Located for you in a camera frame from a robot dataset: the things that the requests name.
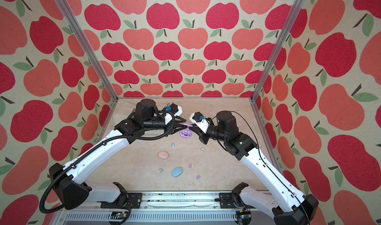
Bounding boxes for purple earbud charging case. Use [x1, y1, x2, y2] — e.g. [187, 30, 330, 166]
[179, 124, 192, 139]

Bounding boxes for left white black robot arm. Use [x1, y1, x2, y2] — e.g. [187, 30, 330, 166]
[39, 99, 186, 214]

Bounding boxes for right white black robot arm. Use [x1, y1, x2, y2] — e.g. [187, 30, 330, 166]
[190, 111, 318, 225]

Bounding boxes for pink earbud charging case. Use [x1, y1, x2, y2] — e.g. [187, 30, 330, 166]
[158, 151, 169, 160]

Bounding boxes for blue earbud charging case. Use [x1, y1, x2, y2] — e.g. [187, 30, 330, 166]
[172, 167, 183, 177]

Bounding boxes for beige Monet tote bag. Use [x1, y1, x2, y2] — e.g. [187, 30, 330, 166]
[110, 100, 139, 128]

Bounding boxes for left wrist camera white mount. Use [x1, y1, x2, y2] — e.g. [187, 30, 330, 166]
[164, 103, 183, 116]

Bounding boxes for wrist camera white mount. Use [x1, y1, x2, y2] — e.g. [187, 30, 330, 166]
[189, 112, 210, 133]
[164, 103, 183, 116]

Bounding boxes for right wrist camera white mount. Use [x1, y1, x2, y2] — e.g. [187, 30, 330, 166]
[189, 112, 210, 133]

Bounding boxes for left aluminium frame post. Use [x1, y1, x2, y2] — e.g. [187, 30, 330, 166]
[54, 0, 119, 103]

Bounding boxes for aluminium frame post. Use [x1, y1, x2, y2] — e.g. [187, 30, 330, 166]
[54, 0, 119, 103]
[250, 0, 306, 105]

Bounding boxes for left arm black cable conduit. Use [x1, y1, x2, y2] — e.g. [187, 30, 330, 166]
[39, 110, 176, 214]

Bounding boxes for right aluminium frame post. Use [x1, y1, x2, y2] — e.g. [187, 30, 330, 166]
[250, 0, 306, 105]

